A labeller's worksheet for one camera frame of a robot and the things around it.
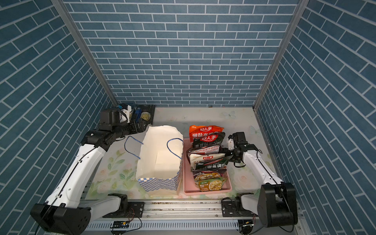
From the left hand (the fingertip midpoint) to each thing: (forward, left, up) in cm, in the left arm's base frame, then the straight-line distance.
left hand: (145, 123), depth 74 cm
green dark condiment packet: (-17, -37, -12) cm, 42 cm away
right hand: (-8, -44, -21) cm, 50 cm away
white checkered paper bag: (-7, -4, -29) cm, 30 cm away
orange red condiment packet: (+1, -27, -9) cm, 28 cm away
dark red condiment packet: (-4, -36, -8) cm, 38 cm away
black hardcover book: (+28, +15, -26) cm, 41 cm away
